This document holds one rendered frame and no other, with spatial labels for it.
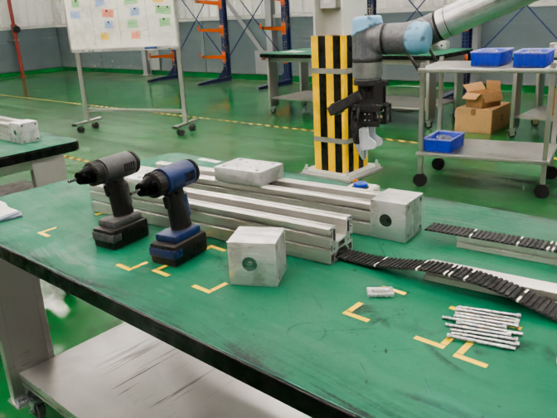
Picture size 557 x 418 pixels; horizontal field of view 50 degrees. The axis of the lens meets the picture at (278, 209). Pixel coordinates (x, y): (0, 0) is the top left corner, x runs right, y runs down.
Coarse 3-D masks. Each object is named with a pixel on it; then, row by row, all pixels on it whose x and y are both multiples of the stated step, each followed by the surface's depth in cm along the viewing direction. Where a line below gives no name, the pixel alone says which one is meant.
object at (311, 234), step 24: (96, 192) 169; (192, 192) 157; (216, 192) 155; (144, 216) 160; (192, 216) 149; (216, 216) 144; (240, 216) 139; (264, 216) 135; (288, 216) 134; (312, 216) 136; (336, 216) 132; (288, 240) 134; (312, 240) 129; (336, 240) 128
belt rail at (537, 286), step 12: (456, 264) 118; (432, 276) 118; (444, 276) 117; (504, 276) 112; (516, 276) 112; (468, 288) 114; (480, 288) 113; (528, 288) 107; (540, 288) 107; (552, 288) 106; (552, 300) 106
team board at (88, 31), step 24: (72, 0) 684; (96, 0) 672; (120, 0) 661; (144, 0) 650; (168, 0) 640; (72, 24) 695; (96, 24) 683; (120, 24) 671; (144, 24) 660; (168, 24) 648; (72, 48) 705; (96, 48) 693; (120, 48) 680; (144, 48) 662; (168, 48) 652; (96, 120) 748; (192, 120) 695
